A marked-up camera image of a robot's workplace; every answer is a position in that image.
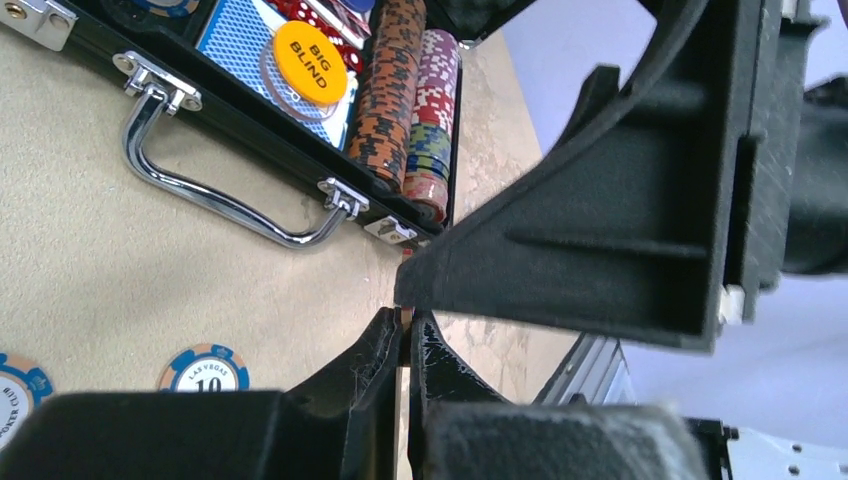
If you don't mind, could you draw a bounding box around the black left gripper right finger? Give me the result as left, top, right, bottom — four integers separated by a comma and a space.
407, 311, 709, 479

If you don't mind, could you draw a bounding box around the blue small blind button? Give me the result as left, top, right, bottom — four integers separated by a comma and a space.
341, 0, 376, 14

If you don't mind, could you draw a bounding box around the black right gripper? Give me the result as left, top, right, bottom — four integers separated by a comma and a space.
718, 1, 847, 324

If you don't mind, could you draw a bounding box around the blue playing card deck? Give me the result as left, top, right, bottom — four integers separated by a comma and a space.
196, 0, 359, 150

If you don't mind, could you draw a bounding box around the blue 10 chip single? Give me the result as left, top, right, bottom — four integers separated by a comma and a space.
1, 351, 55, 450
157, 343, 251, 393

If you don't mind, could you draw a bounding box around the red dice row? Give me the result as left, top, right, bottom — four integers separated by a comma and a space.
267, 0, 363, 74

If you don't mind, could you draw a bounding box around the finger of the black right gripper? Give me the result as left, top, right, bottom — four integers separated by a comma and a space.
394, 1, 749, 352

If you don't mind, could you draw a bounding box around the red 5 chip stack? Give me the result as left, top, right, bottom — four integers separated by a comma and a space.
402, 172, 449, 222

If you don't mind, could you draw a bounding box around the yellow big blind button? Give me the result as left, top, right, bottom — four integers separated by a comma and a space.
272, 20, 348, 106

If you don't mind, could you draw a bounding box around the black orange chip row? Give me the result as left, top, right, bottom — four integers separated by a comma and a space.
348, 0, 427, 192

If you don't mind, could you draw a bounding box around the black poker chip case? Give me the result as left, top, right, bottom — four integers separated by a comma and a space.
1, 1, 526, 248

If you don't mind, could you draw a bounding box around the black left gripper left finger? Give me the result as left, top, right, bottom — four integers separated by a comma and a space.
1, 308, 403, 479

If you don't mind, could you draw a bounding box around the clear dealer button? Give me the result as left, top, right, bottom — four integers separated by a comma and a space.
259, 41, 338, 123

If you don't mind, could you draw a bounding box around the chrome case handle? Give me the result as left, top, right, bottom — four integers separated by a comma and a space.
112, 51, 370, 250

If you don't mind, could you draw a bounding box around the red green chip row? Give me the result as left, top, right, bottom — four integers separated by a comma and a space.
405, 29, 460, 183

